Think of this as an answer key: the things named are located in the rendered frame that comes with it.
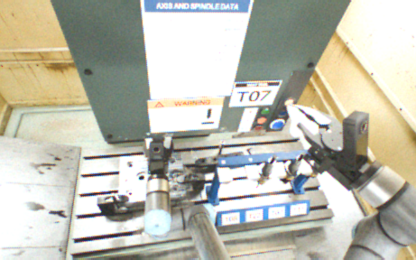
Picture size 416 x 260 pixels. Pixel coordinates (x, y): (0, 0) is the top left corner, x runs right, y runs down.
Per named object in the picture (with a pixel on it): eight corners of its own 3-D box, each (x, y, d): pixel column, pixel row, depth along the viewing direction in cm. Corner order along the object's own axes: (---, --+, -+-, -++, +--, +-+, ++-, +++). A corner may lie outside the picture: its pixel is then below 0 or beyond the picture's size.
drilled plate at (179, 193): (186, 199, 119) (186, 195, 115) (120, 207, 114) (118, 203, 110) (180, 156, 132) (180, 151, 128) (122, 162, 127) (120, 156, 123)
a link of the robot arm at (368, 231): (336, 250, 57) (365, 236, 48) (356, 215, 62) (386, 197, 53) (370, 279, 54) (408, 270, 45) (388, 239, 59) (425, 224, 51)
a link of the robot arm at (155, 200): (144, 237, 77) (142, 227, 70) (146, 202, 84) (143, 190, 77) (171, 235, 78) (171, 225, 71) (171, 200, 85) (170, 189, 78)
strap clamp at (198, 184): (204, 189, 127) (207, 175, 115) (177, 191, 125) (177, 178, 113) (203, 182, 129) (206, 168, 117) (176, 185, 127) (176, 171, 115)
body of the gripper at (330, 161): (299, 157, 58) (345, 198, 53) (315, 134, 51) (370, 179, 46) (318, 140, 61) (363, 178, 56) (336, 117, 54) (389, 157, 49)
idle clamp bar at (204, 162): (243, 164, 137) (245, 158, 132) (196, 173, 132) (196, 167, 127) (240, 156, 140) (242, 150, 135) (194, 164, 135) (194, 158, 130)
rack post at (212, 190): (219, 204, 123) (230, 175, 100) (208, 206, 122) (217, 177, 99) (216, 185, 129) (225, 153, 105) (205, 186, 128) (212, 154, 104)
